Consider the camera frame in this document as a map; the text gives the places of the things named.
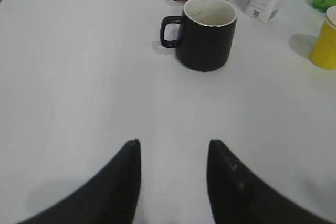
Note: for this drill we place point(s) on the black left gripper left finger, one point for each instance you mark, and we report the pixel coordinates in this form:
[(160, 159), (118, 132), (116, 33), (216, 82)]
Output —
[(110, 196)]

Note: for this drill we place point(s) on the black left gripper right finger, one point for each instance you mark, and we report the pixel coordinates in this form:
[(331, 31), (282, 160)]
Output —
[(237, 195)]

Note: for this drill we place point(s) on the yellow paper cup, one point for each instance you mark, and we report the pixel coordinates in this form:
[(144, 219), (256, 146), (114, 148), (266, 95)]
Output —
[(323, 52)]

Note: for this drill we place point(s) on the black ceramic mug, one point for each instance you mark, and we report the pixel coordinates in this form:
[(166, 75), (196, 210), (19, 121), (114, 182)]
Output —
[(205, 36)]

